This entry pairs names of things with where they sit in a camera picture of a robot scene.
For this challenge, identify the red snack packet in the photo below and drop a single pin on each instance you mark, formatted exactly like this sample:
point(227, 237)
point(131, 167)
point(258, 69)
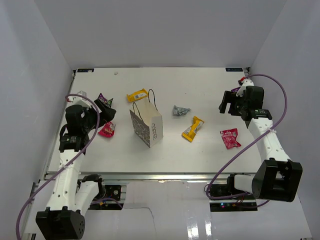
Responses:
point(229, 138)
point(108, 130)

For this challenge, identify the aluminium front rail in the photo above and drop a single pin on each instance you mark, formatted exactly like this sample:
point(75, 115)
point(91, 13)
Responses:
point(147, 176)

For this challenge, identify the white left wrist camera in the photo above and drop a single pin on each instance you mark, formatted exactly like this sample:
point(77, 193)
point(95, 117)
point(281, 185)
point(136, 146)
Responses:
point(79, 99)

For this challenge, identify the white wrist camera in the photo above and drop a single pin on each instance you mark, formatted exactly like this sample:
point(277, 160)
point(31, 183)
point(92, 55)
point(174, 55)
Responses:
point(244, 82)
point(79, 99)

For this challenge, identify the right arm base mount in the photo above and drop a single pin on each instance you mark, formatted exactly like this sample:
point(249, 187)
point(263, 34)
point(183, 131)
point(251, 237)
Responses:
point(245, 203)

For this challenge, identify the white paper coffee bag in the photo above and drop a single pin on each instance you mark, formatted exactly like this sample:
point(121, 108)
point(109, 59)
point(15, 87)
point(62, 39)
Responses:
point(146, 120)

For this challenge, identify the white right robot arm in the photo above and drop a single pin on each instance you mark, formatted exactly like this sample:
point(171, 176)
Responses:
point(278, 177)

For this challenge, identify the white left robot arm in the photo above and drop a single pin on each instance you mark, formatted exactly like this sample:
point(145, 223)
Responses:
point(64, 214)

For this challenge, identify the yellow snack bar back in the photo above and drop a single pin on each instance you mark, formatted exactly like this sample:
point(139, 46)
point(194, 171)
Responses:
point(137, 95)

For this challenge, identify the silver snack packet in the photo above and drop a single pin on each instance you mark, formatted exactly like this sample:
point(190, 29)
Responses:
point(180, 111)

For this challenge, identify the purple snack packet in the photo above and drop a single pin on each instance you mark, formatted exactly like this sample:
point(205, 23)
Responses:
point(235, 90)
point(103, 100)

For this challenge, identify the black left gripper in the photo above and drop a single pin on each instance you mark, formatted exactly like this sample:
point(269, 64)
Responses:
point(107, 113)

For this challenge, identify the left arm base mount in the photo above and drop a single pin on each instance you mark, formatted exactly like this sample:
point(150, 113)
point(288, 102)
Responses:
point(109, 195)

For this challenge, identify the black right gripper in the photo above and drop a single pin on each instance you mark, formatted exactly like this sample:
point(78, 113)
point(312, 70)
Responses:
point(230, 97)

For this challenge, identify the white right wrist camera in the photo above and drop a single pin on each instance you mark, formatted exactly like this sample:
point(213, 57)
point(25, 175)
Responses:
point(244, 82)

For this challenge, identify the yellow snack bar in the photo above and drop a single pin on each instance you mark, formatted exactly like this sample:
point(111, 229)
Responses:
point(137, 95)
point(190, 133)

